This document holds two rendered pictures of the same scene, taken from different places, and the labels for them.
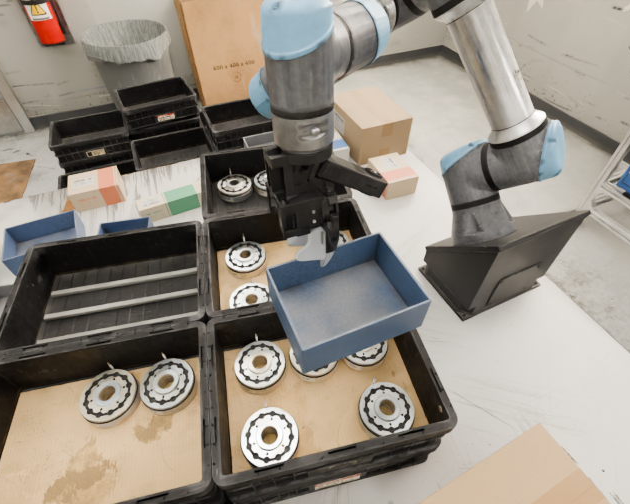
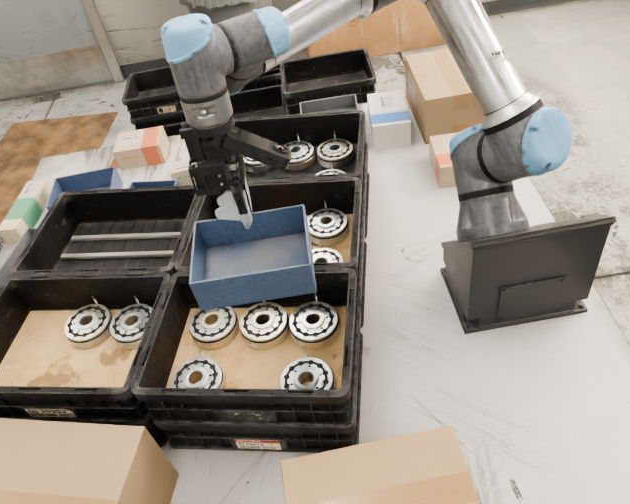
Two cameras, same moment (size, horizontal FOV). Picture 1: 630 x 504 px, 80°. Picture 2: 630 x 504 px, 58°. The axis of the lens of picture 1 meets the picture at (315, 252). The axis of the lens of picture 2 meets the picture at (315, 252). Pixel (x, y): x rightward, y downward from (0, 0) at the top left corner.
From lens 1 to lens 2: 0.55 m
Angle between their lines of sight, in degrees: 18
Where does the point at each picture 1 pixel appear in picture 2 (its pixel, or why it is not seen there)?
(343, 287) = (266, 251)
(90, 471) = (61, 376)
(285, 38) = (170, 50)
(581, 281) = not seen: outside the picture
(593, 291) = not seen: outside the picture
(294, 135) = (190, 114)
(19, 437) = (21, 342)
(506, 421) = (462, 441)
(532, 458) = (423, 451)
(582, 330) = (615, 370)
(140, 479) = not seen: hidden behind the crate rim
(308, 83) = (191, 79)
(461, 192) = (461, 181)
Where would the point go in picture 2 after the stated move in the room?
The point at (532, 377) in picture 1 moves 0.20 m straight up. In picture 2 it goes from (518, 406) to (531, 349)
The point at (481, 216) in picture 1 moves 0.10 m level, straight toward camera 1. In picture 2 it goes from (478, 210) to (446, 235)
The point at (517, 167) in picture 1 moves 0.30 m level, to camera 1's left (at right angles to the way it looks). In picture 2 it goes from (504, 157) to (352, 145)
